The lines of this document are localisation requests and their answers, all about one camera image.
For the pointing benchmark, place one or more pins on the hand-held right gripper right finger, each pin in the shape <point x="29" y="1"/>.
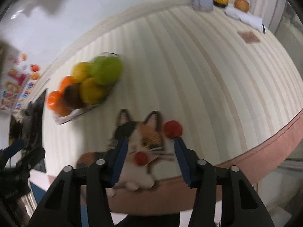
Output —
<point x="183" y="162"/>

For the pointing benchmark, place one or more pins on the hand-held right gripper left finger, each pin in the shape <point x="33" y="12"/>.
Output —
<point x="120" y="162"/>

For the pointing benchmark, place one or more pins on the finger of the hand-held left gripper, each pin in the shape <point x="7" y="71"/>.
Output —
<point x="13" y="147"/>

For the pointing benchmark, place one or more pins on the red cherry tomato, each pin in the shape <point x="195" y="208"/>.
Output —
<point x="141" y="158"/>
<point x="173" y="128"/>

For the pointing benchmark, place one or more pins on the patterned oval plate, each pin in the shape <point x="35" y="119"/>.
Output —
<point x="68" y="117"/>

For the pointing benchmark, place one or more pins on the bright orange tangerine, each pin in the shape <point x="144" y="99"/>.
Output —
<point x="53" y="98"/>
<point x="66" y="82"/>

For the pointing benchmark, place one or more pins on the yellow citrus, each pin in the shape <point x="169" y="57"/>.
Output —
<point x="91" y="91"/>
<point x="81" y="71"/>

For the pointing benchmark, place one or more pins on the dark red apple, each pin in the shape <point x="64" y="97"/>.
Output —
<point x="73" y="97"/>

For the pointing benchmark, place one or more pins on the cat-shaped mat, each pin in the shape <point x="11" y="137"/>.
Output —
<point x="142" y="134"/>

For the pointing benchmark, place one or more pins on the black gas stove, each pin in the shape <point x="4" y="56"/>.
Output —
<point x="37" y="105"/>

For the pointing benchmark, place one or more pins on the person's dark pants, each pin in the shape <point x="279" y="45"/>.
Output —
<point x="146" y="221"/>

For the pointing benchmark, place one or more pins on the striped tablecloth with pink border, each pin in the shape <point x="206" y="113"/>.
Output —
<point x="201" y="87"/>

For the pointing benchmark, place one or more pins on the small brown card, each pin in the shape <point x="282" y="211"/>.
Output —
<point x="249" y="37"/>

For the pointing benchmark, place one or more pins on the white cloth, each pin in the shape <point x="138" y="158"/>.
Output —
<point x="248" y="19"/>

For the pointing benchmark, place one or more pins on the colourful wall sticker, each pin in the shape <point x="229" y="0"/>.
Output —
<point x="16" y="85"/>

